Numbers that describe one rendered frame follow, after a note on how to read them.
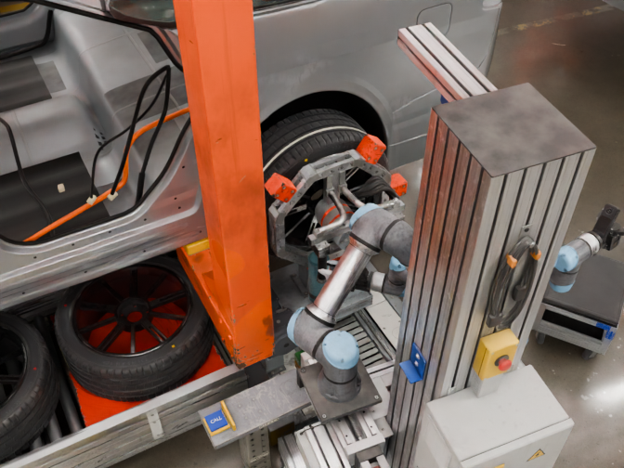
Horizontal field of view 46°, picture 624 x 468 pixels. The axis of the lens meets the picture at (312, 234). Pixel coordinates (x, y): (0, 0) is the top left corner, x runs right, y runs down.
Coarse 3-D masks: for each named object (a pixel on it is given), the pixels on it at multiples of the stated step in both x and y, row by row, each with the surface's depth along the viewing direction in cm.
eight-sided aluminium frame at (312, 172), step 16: (336, 160) 287; (352, 160) 285; (304, 176) 281; (320, 176) 282; (384, 176) 301; (304, 192) 283; (384, 192) 309; (272, 208) 287; (288, 208) 285; (272, 224) 293; (272, 240) 300; (288, 256) 305; (304, 256) 311; (336, 256) 321
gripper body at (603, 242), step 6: (612, 228) 241; (618, 228) 240; (594, 234) 238; (612, 234) 240; (600, 240) 238; (606, 240) 243; (612, 240) 242; (618, 240) 245; (600, 246) 238; (606, 246) 245; (612, 246) 244
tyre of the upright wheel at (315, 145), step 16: (304, 112) 296; (320, 112) 298; (336, 112) 303; (272, 128) 293; (288, 128) 291; (304, 128) 290; (320, 128) 289; (336, 128) 291; (272, 144) 290; (288, 144) 286; (304, 144) 284; (320, 144) 283; (336, 144) 287; (352, 144) 291; (288, 160) 282; (304, 160) 284; (384, 160) 308; (288, 176) 286
